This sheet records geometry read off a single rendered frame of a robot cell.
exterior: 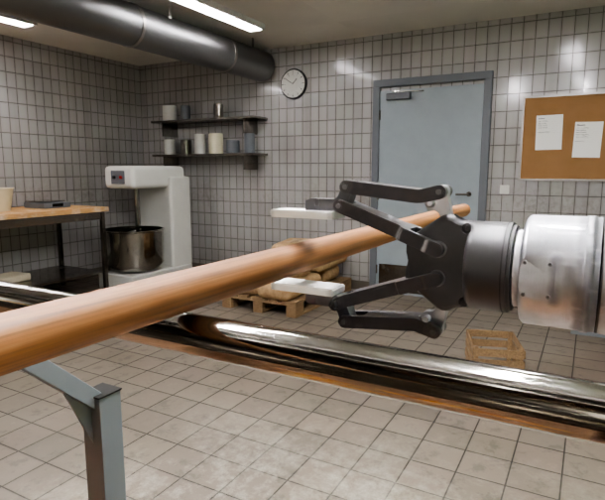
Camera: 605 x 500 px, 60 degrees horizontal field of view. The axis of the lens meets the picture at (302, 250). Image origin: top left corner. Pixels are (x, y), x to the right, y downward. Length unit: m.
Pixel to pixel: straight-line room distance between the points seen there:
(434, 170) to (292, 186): 1.62
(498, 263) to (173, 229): 5.75
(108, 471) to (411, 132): 4.78
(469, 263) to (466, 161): 4.78
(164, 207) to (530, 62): 3.98
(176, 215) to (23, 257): 1.64
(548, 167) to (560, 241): 4.70
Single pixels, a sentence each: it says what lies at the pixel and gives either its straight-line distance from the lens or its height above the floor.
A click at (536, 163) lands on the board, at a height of 1.34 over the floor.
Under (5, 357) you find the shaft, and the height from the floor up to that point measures 1.19.
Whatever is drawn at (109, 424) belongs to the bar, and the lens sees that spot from 0.87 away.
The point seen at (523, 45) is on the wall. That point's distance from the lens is 5.27.
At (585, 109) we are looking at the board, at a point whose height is 1.78.
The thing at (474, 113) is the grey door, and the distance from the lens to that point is 5.22.
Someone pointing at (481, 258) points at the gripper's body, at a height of 1.21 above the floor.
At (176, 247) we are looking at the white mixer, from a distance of 6.15.
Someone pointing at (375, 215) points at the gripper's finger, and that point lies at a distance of 0.48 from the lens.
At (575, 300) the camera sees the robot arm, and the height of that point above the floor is 1.19.
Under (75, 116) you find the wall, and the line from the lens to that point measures 6.67.
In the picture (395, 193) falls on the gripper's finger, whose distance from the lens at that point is 0.47.
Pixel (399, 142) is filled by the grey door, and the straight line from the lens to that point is 5.38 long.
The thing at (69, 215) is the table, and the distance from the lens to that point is 5.55.
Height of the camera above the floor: 1.28
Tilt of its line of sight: 9 degrees down
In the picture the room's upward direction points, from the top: straight up
